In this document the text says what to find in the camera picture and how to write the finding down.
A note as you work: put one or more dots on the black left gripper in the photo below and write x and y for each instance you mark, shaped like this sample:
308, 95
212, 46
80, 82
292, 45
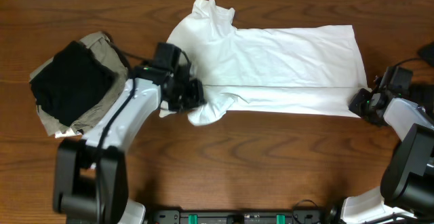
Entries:
191, 95

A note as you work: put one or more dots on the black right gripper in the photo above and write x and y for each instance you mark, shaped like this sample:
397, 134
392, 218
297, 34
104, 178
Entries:
358, 103

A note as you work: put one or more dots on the white t-shirt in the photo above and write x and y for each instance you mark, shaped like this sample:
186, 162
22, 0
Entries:
297, 70

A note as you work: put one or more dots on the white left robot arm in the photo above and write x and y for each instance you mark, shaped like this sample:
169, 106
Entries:
91, 183

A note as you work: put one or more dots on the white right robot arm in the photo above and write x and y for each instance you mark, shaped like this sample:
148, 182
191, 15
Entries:
405, 194

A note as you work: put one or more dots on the black cloth pile at right edge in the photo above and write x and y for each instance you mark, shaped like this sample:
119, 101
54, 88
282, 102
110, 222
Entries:
422, 94

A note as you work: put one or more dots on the dark object at right edge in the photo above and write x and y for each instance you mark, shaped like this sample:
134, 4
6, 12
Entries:
426, 53

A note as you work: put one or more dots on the black folded garment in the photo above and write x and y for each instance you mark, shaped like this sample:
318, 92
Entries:
71, 84

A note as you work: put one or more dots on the white folded garment under pile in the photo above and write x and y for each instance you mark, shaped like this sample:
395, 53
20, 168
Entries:
68, 133

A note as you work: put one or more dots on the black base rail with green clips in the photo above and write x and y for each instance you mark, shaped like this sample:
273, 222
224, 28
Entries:
282, 217

